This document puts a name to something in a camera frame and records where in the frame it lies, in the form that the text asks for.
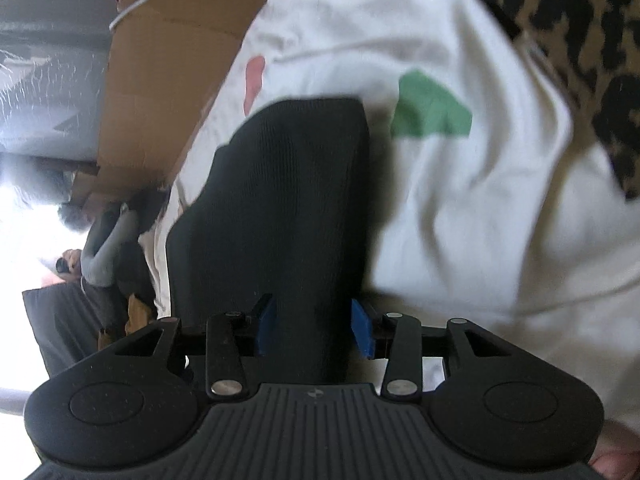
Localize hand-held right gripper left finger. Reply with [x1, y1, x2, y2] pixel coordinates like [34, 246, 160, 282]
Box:
[114, 294, 279, 402]

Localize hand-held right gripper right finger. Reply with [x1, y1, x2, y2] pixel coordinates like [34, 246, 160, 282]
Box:
[350, 298, 513, 403]

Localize black shorts patterned side panels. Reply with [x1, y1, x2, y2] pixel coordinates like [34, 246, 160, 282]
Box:
[165, 97, 371, 386]

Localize brown garment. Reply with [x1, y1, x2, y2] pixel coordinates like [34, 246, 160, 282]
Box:
[97, 292, 158, 351]

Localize white printed blanket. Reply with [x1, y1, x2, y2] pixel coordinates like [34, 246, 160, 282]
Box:
[152, 0, 640, 480]

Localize grey garment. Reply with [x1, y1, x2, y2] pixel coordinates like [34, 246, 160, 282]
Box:
[80, 207, 141, 288]

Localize cardboard box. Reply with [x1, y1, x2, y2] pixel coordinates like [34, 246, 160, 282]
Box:
[70, 0, 301, 206]

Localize grey plastic wrap sheet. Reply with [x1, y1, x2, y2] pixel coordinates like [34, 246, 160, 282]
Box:
[0, 0, 123, 161]

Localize leopard print cloth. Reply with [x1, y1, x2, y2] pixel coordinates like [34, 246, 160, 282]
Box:
[425, 0, 640, 201]

